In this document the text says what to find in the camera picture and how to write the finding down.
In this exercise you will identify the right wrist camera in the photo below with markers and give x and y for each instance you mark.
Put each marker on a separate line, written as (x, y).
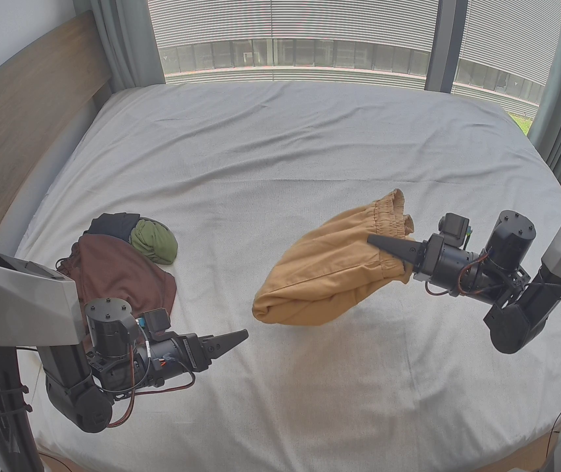
(455, 226)

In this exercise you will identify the window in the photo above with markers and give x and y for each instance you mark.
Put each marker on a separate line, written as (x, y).
(310, 17)

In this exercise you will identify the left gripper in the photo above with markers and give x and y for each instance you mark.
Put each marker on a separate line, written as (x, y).
(177, 357)

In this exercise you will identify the green garment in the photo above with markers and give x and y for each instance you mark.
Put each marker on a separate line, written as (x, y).
(155, 246)

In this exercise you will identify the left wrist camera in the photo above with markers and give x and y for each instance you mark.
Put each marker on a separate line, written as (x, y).
(157, 320)

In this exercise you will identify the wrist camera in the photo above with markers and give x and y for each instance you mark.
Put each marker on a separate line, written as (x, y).
(157, 320)
(455, 226)

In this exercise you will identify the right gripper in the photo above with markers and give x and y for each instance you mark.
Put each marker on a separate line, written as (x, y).
(445, 263)

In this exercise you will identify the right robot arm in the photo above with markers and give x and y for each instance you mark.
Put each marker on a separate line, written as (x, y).
(521, 322)

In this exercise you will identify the bed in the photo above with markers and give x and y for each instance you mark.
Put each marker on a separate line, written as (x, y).
(310, 140)

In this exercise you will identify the tan shorts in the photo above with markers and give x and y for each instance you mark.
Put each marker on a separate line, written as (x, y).
(329, 273)

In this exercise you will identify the black garment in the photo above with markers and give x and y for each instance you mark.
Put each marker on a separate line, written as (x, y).
(108, 226)

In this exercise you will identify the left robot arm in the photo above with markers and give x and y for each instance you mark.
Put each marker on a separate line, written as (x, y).
(19, 303)

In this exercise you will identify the brown shorts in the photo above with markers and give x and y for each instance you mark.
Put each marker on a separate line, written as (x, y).
(123, 283)

